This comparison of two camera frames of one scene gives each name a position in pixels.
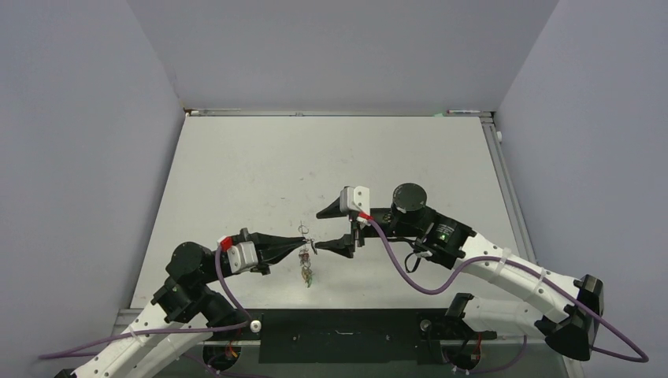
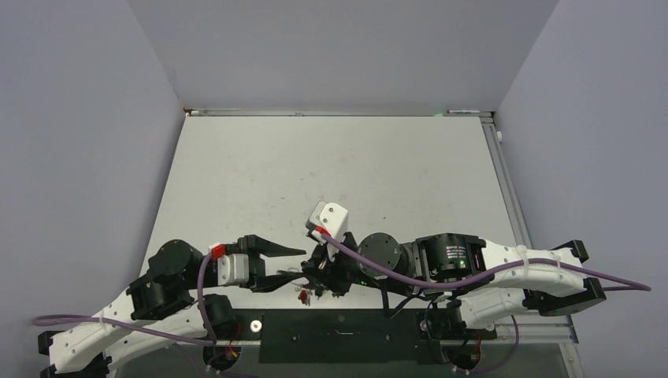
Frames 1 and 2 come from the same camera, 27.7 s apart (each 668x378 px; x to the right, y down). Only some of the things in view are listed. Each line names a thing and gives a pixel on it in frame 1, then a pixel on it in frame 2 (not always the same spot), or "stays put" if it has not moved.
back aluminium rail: (200, 112) stays put
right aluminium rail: (522, 238) stays put
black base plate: (350, 336) stays put
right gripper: (345, 243) to (328, 271)
